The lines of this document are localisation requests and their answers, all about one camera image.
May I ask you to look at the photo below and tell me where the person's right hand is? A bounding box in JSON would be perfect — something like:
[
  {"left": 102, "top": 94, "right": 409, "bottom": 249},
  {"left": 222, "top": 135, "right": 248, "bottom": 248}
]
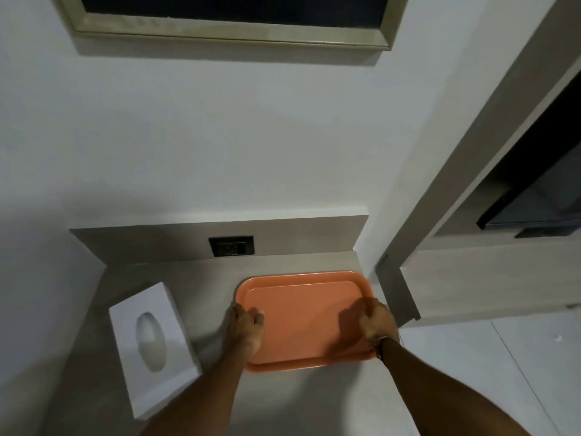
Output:
[{"left": 359, "top": 298, "right": 400, "bottom": 349}]

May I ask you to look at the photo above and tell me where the person's left hand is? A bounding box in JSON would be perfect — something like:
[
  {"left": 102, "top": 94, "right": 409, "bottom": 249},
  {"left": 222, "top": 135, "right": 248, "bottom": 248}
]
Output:
[{"left": 225, "top": 302, "right": 265, "bottom": 358}]

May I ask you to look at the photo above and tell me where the orange plastic tray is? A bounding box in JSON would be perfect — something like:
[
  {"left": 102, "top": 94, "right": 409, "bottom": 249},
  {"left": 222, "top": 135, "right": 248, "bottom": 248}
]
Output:
[{"left": 235, "top": 270, "right": 401, "bottom": 375}]

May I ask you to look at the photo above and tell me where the person's right forearm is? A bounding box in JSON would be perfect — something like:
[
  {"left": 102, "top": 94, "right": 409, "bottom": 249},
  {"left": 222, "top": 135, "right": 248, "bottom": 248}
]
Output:
[{"left": 378, "top": 337, "right": 533, "bottom": 436}]

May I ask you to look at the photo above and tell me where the person's left forearm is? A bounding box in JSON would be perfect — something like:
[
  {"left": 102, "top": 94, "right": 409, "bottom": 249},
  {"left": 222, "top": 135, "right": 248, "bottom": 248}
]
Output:
[{"left": 140, "top": 342, "right": 255, "bottom": 436}]

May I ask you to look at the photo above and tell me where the light wood backsplash panel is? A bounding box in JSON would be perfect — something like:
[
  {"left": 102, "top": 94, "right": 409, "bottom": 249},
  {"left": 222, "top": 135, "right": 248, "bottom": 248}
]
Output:
[{"left": 69, "top": 215, "right": 369, "bottom": 267}]

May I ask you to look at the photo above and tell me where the white tissue box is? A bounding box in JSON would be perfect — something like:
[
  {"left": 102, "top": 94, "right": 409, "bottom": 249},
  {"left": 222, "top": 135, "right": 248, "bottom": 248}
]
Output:
[{"left": 108, "top": 282, "right": 203, "bottom": 421}]

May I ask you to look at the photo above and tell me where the light wood television cabinet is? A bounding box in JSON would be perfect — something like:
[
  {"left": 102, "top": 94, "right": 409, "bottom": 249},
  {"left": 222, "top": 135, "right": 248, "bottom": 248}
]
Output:
[{"left": 376, "top": 0, "right": 581, "bottom": 331}]

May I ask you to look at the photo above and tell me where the black flat television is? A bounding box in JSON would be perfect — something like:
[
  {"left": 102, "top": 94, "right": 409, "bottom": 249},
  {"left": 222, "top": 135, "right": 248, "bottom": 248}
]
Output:
[{"left": 477, "top": 102, "right": 581, "bottom": 239}]

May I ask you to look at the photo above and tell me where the wood framed mirror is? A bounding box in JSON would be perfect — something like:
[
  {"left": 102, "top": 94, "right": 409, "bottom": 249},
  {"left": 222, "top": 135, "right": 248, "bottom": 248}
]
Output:
[{"left": 51, "top": 0, "right": 410, "bottom": 51}]

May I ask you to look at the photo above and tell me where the black wall power outlet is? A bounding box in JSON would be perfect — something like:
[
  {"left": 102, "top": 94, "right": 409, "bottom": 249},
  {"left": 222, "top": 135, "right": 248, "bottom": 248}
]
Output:
[{"left": 209, "top": 236, "right": 255, "bottom": 258}]

